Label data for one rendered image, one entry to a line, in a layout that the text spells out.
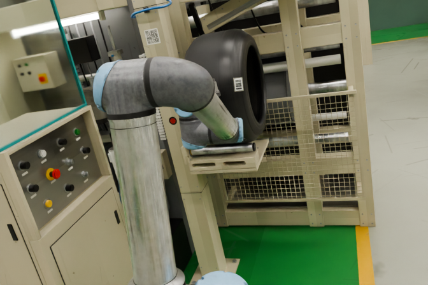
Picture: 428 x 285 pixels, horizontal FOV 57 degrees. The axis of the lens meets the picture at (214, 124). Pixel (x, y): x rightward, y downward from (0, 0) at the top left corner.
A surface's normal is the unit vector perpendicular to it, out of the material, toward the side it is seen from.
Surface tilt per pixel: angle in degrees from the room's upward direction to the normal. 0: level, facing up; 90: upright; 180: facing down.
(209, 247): 90
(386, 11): 90
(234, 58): 61
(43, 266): 90
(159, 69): 51
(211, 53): 41
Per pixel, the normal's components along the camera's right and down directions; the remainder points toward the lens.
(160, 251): 0.58, 0.10
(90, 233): 0.94, -0.09
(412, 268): -0.20, -0.93
